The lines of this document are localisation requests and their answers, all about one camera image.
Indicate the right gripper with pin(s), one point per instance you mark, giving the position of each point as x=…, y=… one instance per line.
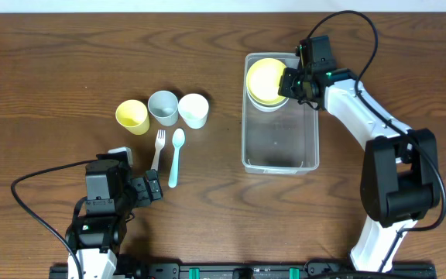
x=289, y=84

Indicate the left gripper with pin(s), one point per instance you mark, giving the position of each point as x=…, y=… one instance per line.
x=151, y=187

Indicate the yellow plastic bowl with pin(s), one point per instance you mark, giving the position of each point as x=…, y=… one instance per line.
x=263, y=81

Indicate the grey plastic bowl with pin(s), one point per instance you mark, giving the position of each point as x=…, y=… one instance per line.
x=267, y=108

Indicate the white plastic fork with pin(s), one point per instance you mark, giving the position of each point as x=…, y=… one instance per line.
x=159, y=145

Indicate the mint green plastic spoon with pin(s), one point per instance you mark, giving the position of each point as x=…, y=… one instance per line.
x=178, y=141

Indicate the yellow plastic cup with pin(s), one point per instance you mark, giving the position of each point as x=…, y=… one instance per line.
x=133, y=116

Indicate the grey-blue plastic cup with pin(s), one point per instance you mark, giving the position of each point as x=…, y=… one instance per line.
x=163, y=105

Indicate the white plastic cup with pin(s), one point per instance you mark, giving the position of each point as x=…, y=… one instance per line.
x=194, y=108

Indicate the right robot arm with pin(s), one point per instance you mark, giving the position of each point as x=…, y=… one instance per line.
x=400, y=180

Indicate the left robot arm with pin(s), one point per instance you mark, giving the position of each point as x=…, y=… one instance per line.
x=95, y=237

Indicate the clear plastic container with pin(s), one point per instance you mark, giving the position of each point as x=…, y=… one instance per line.
x=282, y=141

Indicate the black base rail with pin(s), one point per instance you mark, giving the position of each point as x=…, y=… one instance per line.
x=313, y=268

